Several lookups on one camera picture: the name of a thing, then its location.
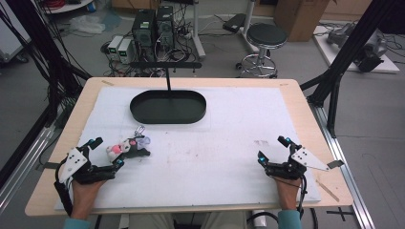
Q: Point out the person's right hand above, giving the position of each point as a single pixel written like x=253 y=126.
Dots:
x=288 y=192

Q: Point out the brown cardboard box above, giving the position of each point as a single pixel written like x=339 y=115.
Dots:
x=301 y=19

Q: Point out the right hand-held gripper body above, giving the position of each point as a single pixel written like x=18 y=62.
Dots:
x=306 y=158

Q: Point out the aluminium rail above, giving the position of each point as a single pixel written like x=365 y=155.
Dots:
x=22 y=165
x=342 y=165

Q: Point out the white table mat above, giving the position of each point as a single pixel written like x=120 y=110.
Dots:
x=197 y=165

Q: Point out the thin wooden stick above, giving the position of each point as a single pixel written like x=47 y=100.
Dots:
x=328 y=191

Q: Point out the white desk leg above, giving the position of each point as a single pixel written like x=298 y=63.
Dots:
x=196 y=30
x=248 y=22

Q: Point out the flat black device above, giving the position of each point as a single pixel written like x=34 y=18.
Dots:
x=234 y=22

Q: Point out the black tape cross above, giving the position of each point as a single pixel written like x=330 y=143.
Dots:
x=340 y=213

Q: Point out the black tape strip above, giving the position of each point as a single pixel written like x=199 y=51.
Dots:
x=335 y=164
x=51 y=165

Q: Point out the black metal frame strut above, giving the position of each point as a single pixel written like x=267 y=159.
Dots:
x=344 y=54
x=47 y=54

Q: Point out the black computer tower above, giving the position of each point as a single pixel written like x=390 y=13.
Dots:
x=144 y=33
x=165 y=30

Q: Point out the black hanging stand with tray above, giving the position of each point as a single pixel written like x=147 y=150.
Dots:
x=168 y=107

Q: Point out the white board with machine parts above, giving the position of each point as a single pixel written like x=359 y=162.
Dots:
x=358 y=47

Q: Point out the person's legs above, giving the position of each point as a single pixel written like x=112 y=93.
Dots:
x=219 y=221

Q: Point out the black round stool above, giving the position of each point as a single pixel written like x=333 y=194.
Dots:
x=266 y=38

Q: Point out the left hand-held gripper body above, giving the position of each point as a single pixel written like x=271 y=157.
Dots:
x=75 y=161

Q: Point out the clear plastic bag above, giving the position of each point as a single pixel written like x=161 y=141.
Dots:
x=86 y=24

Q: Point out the small white box device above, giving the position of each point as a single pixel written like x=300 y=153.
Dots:
x=114 y=47
x=125 y=51

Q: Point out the person's left hand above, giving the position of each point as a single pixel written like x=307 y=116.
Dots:
x=84 y=195

